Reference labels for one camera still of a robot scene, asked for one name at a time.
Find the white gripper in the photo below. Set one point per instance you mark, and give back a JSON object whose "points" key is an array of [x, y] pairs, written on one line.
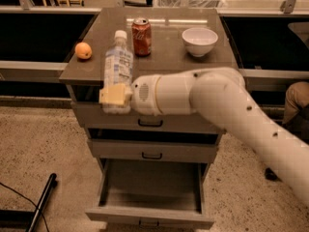
{"points": [[144, 95]]}

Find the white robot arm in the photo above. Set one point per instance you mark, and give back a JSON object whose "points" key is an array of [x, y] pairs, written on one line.
{"points": [[219, 95]]}

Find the grey top drawer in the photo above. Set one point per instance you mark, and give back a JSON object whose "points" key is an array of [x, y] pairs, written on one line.
{"points": [[90, 115]]}

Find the grey drawer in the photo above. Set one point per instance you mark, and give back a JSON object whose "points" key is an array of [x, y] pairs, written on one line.
{"points": [[153, 145], [152, 194], [90, 115]]}

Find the grey middle drawer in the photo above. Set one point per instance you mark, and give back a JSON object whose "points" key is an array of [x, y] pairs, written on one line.
{"points": [[153, 145]]}

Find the grey drawer cabinet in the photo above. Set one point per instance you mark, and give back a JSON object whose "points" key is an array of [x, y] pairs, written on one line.
{"points": [[168, 53]]}

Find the grey bottom drawer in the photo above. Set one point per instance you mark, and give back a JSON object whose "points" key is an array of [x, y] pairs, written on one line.
{"points": [[152, 194]]}

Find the orange fruit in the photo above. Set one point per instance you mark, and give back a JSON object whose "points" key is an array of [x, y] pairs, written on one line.
{"points": [[83, 51]]}

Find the red soda can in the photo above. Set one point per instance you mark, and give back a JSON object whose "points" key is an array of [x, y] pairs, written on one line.
{"points": [[142, 36]]}

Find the white bowl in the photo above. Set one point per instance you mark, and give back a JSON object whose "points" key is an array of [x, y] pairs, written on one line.
{"points": [[199, 41]]}

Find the black stand leg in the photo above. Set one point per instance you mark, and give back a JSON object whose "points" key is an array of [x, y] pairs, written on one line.
{"points": [[28, 220]]}

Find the person leg with shoe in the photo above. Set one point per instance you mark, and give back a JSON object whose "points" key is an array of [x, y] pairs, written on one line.
{"points": [[296, 113]]}

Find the aluminium frame rail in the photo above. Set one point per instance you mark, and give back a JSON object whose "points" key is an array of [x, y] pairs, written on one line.
{"points": [[256, 80]]}

